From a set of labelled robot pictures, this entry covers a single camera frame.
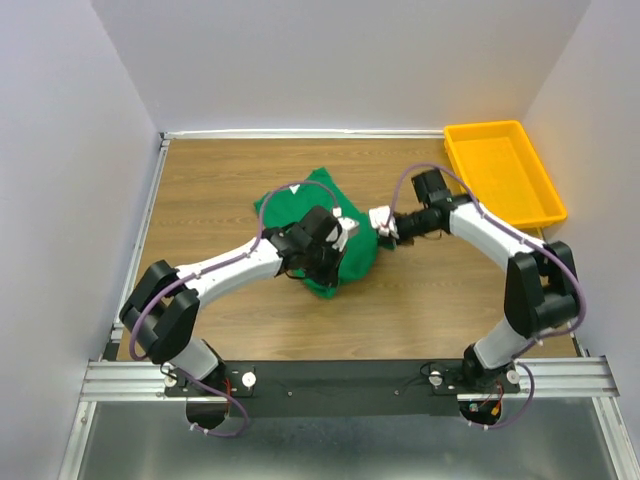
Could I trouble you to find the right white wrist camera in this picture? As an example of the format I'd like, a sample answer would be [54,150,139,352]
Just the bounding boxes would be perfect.
[368,206,399,239]

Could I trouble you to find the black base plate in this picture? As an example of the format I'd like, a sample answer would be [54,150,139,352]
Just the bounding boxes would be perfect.
[164,359,520,431]

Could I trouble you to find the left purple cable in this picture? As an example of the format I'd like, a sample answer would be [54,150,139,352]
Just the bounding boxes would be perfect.
[127,181,342,439]

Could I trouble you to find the green t shirt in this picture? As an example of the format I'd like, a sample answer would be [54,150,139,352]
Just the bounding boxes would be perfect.
[264,167,379,299]

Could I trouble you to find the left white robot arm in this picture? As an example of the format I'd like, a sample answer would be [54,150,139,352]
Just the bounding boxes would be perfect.
[119,206,359,395]

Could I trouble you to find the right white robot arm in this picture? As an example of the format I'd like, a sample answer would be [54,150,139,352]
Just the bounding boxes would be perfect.
[368,164,586,392]

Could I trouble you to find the yellow plastic tray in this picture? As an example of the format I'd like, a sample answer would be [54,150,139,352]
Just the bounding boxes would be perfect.
[443,120,568,229]

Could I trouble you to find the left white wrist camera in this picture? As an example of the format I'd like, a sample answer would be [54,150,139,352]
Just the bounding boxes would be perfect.
[328,207,359,252]

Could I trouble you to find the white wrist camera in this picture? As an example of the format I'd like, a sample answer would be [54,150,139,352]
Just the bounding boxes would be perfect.
[328,207,359,252]
[368,206,399,239]

